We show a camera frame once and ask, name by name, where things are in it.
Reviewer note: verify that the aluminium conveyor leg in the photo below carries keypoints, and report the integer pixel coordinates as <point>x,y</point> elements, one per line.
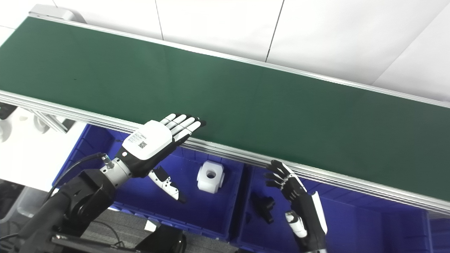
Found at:
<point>49,121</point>

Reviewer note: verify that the black plastic part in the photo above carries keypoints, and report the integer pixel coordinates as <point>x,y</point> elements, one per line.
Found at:
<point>263,207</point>

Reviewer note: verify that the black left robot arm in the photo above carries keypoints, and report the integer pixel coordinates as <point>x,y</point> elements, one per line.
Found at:
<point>81,196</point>

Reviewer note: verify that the blue plastic bin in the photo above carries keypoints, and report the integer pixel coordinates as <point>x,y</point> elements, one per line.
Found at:
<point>439,235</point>
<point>369,225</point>
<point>197,211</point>

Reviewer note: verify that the white plastic part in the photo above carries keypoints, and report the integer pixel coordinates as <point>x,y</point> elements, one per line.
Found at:
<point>210,177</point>

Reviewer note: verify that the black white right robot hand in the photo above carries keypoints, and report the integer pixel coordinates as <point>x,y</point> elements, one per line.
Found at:
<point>307,214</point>

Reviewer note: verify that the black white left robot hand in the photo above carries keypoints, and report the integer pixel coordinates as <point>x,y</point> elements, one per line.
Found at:
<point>149,140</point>

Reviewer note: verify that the green conveyor belt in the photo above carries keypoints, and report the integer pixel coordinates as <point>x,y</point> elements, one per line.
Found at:
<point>228,151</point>
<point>246,105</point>

